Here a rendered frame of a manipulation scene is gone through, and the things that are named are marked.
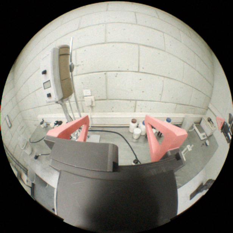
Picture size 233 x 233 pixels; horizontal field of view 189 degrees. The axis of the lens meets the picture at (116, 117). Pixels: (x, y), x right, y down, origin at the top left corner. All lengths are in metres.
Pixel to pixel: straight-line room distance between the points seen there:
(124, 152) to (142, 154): 0.13
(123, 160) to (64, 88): 0.49
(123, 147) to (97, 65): 0.59
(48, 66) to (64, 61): 0.07
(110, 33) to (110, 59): 0.23
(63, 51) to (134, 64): 0.45
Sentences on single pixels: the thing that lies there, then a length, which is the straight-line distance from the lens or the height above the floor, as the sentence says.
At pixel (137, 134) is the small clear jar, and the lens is 0.58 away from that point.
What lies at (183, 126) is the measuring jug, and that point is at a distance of 0.90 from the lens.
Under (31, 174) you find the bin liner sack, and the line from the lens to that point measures 1.95.
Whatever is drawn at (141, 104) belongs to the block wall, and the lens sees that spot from 0.67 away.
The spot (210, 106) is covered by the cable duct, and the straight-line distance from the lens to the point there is 1.64.
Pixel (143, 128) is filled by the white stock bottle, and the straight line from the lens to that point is 0.61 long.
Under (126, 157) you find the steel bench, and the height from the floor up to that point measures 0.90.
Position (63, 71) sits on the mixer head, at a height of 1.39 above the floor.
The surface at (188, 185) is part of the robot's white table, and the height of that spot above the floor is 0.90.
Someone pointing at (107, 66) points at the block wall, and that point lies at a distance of 0.58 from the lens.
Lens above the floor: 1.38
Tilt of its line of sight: 36 degrees down
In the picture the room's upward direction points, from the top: straight up
